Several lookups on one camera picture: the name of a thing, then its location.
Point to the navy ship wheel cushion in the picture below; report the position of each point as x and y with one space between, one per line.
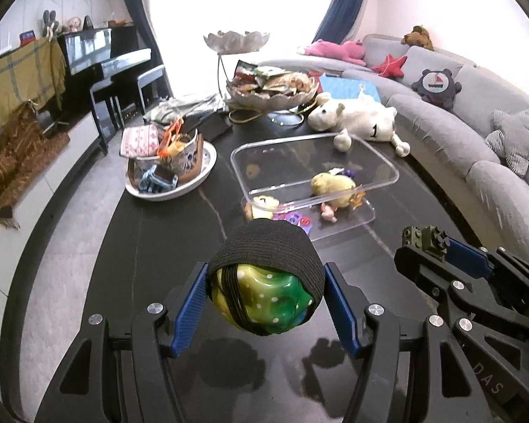
436 86

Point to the pile of snack packets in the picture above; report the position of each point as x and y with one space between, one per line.
269 81

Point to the purple grape toy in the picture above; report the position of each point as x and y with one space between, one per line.
347 172

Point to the green yellow ball black band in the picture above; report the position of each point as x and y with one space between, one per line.
264 291

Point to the yellow plaid blanket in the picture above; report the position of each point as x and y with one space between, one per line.
13 88

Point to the white plush animal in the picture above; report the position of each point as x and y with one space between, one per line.
366 119

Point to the striped star cushion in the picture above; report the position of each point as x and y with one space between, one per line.
518 139

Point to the dark figurine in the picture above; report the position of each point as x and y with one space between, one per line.
87 22

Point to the orange toy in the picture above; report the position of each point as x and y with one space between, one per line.
172 139

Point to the black piano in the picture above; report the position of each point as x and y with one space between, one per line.
97 53

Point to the black piano bench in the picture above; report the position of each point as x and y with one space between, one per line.
152 77

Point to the grey rabbit plush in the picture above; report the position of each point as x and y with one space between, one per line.
49 24

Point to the white oval dish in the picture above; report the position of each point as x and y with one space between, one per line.
202 163

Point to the dark green brick tank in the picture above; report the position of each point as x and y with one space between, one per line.
425 240

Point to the patterned storage basket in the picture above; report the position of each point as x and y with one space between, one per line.
185 154

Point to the small clear plastic tray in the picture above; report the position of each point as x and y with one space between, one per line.
352 222

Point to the beige teddy bear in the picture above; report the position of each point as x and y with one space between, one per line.
74 23

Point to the blue toy car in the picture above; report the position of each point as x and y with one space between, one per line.
158 180

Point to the pink plush toy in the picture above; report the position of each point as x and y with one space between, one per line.
335 49

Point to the grey foil bag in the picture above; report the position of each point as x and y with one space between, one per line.
180 108

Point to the red star cushion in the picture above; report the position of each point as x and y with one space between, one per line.
390 65

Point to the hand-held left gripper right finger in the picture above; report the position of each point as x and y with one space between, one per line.
341 313

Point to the black marble desktop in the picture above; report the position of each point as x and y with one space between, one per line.
158 238

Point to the pink patterned pouch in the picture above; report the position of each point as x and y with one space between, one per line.
139 139

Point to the black flat box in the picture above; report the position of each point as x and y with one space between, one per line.
211 125

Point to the grey sofa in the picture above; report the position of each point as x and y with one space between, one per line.
467 110

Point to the red box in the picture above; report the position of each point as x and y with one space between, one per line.
28 37

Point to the yellow heart plush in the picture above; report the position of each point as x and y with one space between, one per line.
330 183

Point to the orange claw hair clip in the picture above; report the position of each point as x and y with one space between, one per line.
357 200

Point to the blue book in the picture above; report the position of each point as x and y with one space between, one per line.
344 88

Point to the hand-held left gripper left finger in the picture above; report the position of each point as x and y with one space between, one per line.
189 308

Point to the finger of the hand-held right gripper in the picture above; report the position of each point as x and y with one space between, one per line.
423 268
467 253

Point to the purple toy camera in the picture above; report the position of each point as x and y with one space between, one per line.
292 218

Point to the blue curtain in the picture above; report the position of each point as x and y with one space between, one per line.
136 0
341 4

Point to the brown teddy bear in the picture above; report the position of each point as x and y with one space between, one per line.
419 35

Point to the clear plastic lid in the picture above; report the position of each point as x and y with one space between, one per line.
291 154

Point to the brown fringed cloth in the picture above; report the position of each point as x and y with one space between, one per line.
17 158

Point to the silver two-tier lotus bowl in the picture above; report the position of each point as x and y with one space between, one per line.
236 39

